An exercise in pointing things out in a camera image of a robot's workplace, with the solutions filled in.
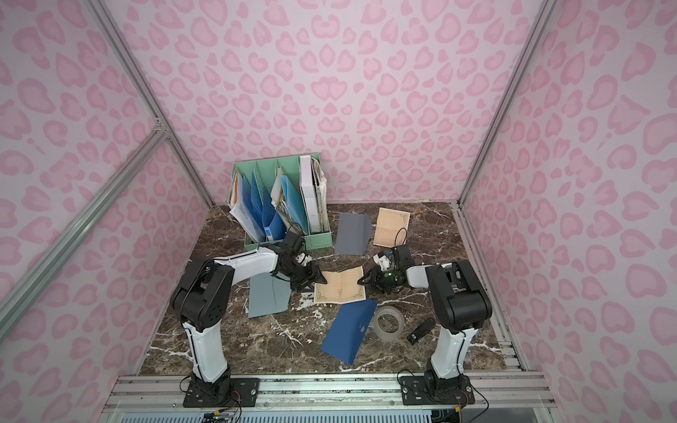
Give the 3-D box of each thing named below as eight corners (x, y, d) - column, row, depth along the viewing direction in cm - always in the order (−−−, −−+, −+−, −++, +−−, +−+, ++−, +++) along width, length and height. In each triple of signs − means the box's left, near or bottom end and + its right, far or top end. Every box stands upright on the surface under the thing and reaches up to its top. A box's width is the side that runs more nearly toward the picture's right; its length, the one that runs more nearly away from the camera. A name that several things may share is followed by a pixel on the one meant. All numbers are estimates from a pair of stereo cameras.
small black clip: (412, 345, 83) (414, 342, 80) (406, 339, 84) (408, 336, 82) (434, 325, 87) (436, 322, 84) (428, 319, 88) (431, 316, 86)
